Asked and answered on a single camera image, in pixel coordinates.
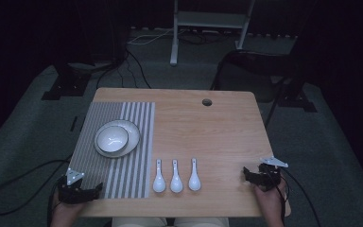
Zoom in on white ceramic spoon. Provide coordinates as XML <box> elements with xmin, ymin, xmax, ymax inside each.
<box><xmin>152</xmin><ymin>158</ymin><xmax>167</xmax><ymax>194</ymax></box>
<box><xmin>169</xmin><ymin>159</ymin><xmax>184</xmax><ymax>194</ymax></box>
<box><xmin>187</xmin><ymin>157</ymin><xmax>202</xmax><ymax>192</ymax></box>

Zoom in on person's legs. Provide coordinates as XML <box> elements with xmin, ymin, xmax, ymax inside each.
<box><xmin>111</xmin><ymin>217</ymin><xmax>231</xmax><ymax>227</ymax></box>

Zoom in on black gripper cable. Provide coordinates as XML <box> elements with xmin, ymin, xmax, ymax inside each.
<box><xmin>277</xmin><ymin>167</ymin><xmax>321</xmax><ymax>227</ymax></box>
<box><xmin>0</xmin><ymin>154</ymin><xmax>74</xmax><ymax>218</ymax></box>

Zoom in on white floor cable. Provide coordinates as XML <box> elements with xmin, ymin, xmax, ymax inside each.
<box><xmin>127</xmin><ymin>27</ymin><xmax>175</xmax><ymax>45</ymax></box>

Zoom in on black floor cable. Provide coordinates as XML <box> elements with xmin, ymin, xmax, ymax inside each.
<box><xmin>95</xmin><ymin>48</ymin><xmax>153</xmax><ymax>90</ymax></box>

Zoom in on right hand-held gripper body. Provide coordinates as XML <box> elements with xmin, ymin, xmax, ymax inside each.
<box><xmin>254</xmin><ymin>155</ymin><xmax>289</xmax><ymax>193</ymax></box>

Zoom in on white metal stand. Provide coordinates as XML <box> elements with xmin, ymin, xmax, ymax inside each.
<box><xmin>169</xmin><ymin>0</ymin><xmax>257</xmax><ymax>66</ymax></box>

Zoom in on person's right hand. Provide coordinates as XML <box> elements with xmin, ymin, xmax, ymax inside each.
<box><xmin>252</xmin><ymin>179</ymin><xmax>292</xmax><ymax>219</ymax></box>

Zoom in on dark chair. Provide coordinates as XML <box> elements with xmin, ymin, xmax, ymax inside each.
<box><xmin>209</xmin><ymin>48</ymin><xmax>301</xmax><ymax>128</ymax></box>

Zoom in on grey striped placemat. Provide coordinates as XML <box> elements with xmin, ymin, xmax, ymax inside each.
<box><xmin>68</xmin><ymin>101</ymin><xmax>156</xmax><ymax>200</ymax></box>

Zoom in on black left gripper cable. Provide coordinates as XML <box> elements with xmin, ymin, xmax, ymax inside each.
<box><xmin>0</xmin><ymin>154</ymin><xmax>74</xmax><ymax>218</ymax></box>

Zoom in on white plate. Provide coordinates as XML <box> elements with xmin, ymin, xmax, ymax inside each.
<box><xmin>94</xmin><ymin>119</ymin><xmax>142</xmax><ymax>159</ymax></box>

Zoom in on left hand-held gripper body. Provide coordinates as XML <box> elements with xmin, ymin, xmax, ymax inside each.
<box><xmin>57</xmin><ymin>167</ymin><xmax>88</xmax><ymax>205</ymax></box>

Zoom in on black stand base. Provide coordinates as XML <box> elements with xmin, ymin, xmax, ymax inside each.
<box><xmin>276</xmin><ymin>89</ymin><xmax>318</xmax><ymax>114</ymax></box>
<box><xmin>41</xmin><ymin>61</ymin><xmax>93</xmax><ymax>101</ymax></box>

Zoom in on person's left hand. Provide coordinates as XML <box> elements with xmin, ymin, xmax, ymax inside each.
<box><xmin>50</xmin><ymin>191</ymin><xmax>89</xmax><ymax>227</ymax></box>

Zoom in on white bowl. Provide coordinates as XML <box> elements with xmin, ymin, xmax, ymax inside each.
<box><xmin>95</xmin><ymin>125</ymin><xmax>130</xmax><ymax>154</ymax></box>

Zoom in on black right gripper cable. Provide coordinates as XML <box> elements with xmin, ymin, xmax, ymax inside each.
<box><xmin>277</xmin><ymin>167</ymin><xmax>321</xmax><ymax>227</ymax></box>

